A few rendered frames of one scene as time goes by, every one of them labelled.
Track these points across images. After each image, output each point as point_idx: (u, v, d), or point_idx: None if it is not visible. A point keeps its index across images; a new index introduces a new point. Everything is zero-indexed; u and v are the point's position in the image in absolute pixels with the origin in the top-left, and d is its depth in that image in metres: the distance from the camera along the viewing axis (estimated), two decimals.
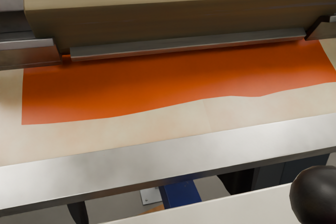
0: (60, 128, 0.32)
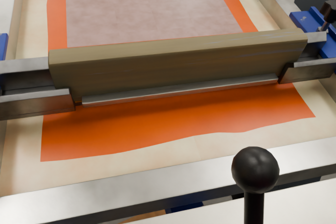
0: (72, 163, 0.38)
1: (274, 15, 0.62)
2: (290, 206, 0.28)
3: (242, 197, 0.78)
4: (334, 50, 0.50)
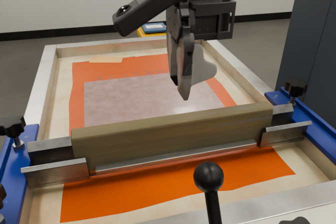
0: (86, 223, 0.44)
1: (254, 97, 0.75)
2: None
3: None
4: (303, 118, 0.60)
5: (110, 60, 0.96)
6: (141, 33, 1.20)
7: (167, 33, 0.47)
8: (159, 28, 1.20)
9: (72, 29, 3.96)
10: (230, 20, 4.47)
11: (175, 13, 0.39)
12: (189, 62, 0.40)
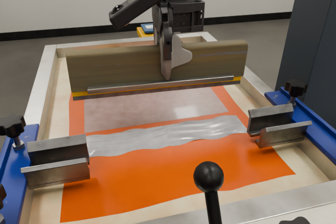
0: (86, 223, 0.44)
1: (254, 97, 0.75)
2: None
3: None
4: (303, 118, 0.60)
5: None
6: (141, 33, 1.20)
7: (153, 28, 0.58)
8: None
9: (72, 29, 3.96)
10: (230, 20, 4.47)
11: (157, 11, 0.50)
12: (168, 49, 0.52)
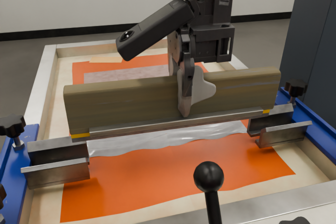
0: (86, 223, 0.44)
1: None
2: None
3: None
4: (303, 118, 0.60)
5: (110, 60, 0.96)
6: None
7: (168, 54, 0.49)
8: None
9: (72, 29, 3.96)
10: (230, 20, 4.47)
11: (176, 38, 0.41)
12: (189, 85, 0.42)
